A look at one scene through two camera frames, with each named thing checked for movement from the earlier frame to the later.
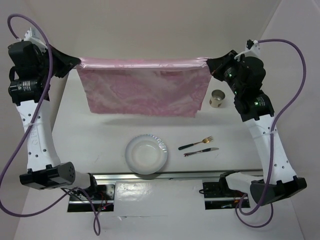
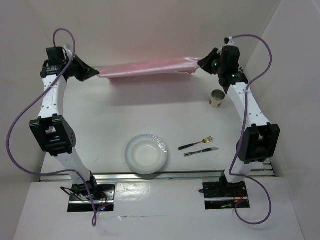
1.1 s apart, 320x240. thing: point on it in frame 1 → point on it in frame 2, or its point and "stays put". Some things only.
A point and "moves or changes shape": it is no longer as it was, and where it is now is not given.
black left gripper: x=66 y=62 → x=85 y=72
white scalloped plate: x=146 y=154 stays put
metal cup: x=217 y=98 stays put
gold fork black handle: x=206 y=140 stays put
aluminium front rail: x=212 y=176 stays put
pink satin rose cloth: x=168 y=87 moves or changes shape
